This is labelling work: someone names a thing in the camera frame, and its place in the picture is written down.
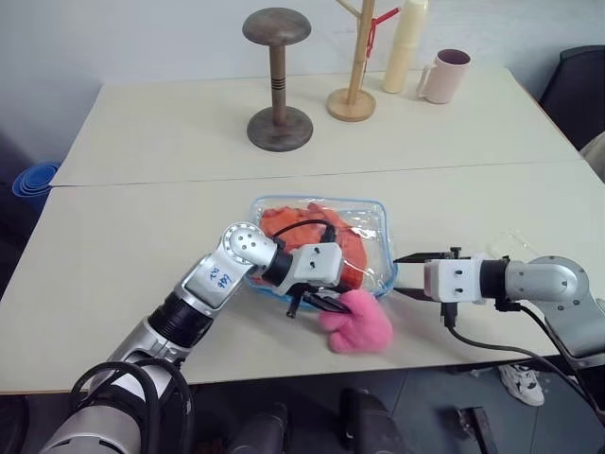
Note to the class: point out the pale pink mug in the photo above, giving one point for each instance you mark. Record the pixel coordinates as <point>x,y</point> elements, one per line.
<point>446,78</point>

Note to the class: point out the orange cloth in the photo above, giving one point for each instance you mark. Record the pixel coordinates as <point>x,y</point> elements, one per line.
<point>347,239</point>

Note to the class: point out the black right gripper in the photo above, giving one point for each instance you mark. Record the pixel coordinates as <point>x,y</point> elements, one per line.
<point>449,314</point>

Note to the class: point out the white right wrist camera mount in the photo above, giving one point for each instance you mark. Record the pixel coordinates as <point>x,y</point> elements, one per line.
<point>454,281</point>

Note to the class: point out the dark wooden hat stand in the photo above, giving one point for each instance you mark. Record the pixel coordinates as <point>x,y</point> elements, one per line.
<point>279,127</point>

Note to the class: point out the stack of blue bowls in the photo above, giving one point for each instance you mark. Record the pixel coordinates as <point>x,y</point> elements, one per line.
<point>33,182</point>

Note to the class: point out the tall cream bottle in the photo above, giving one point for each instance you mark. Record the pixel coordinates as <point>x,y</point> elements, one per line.
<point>402,52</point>

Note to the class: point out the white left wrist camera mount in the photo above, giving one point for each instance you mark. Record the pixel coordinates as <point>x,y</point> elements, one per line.
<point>316,265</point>

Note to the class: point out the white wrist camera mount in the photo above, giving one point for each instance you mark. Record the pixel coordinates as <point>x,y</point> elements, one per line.
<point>316,265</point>
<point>454,281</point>

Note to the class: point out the white sneaker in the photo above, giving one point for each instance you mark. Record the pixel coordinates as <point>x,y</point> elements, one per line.
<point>522,380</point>

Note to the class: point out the small clear plastic sheet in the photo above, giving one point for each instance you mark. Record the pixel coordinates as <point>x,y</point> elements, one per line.
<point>508,243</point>

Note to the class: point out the black chair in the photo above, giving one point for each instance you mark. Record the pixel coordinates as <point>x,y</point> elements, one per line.
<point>574,94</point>

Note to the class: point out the light wooden tree rack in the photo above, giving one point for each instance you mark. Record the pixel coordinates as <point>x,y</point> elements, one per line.
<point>352,101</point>

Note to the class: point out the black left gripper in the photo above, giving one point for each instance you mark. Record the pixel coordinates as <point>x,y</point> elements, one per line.
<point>297,298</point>

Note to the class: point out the dark rounded shape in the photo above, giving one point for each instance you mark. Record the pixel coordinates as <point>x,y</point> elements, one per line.
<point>260,432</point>
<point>373,421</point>

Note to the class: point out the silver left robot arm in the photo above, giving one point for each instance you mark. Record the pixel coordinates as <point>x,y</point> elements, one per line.
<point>215,279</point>

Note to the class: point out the clear plastic pouch blue trim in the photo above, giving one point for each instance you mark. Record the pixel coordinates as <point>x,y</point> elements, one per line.
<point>373,222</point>

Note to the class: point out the dark angular bar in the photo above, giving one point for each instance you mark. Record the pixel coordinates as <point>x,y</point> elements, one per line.
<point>479,428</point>

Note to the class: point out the pink fluffy cloth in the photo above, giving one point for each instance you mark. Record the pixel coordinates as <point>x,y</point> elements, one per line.
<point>359,326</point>

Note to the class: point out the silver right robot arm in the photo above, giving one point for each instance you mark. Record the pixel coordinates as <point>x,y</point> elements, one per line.
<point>553,284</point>

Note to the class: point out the red ribbon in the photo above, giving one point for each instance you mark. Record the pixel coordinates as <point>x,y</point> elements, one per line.
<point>373,33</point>

